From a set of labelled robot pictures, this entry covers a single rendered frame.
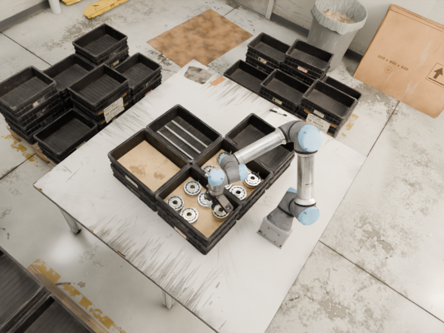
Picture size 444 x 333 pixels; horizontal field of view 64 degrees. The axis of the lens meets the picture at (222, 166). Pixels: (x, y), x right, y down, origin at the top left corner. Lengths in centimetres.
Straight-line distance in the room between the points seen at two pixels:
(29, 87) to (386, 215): 322
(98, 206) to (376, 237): 226
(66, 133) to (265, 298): 208
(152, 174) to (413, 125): 304
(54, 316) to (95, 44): 235
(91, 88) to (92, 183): 110
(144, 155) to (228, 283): 92
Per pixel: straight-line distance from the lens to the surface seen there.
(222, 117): 268
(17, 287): 243
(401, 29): 436
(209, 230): 201
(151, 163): 224
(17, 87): 338
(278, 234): 207
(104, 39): 371
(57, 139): 320
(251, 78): 369
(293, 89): 353
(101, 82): 327
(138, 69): 352
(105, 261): 288
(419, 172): 397
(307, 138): 172
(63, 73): 359
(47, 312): 245
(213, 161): 225
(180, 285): 204
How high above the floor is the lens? 266
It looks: 55 degrees down
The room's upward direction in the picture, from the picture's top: 11 degrees clockwise
